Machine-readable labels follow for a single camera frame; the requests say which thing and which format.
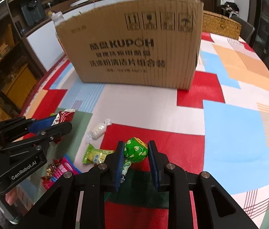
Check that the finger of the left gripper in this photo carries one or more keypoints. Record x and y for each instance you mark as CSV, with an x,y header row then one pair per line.
x,y
16,128
50,134

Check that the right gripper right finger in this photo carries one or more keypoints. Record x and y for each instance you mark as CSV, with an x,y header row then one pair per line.
x,y
194,199

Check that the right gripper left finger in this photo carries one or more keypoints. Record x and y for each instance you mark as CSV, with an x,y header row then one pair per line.
x,y
57,208

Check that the red white candy packet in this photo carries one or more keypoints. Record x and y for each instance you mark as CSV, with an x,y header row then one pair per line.
x,y
63,119

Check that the white candy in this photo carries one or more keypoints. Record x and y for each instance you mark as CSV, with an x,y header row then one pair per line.
x,y
98,130

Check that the red foil candy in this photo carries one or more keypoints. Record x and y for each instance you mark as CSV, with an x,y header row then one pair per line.
x,y
51,168

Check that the light green candy packet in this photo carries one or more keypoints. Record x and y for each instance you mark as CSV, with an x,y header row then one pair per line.
x,y
94,155

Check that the green lollipop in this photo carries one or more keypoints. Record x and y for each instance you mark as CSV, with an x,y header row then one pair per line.
x,y
135,151

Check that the dark green snack packet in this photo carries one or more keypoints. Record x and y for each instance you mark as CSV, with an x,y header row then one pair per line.
x,y
138,190

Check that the black water dispenser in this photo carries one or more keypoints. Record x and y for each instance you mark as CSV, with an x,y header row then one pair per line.
x,y
33,12

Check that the brown cardboard box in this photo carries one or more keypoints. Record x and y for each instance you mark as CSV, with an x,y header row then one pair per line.
x,y
139,42

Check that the grey chair right far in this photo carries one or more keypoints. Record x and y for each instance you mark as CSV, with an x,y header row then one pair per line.
x,y
247,29

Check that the woven wicker basket box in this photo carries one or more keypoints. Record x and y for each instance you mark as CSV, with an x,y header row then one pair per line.
x,y
220,25

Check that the white shoe rack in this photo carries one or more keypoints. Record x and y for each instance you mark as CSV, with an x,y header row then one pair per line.
x,y
228,11

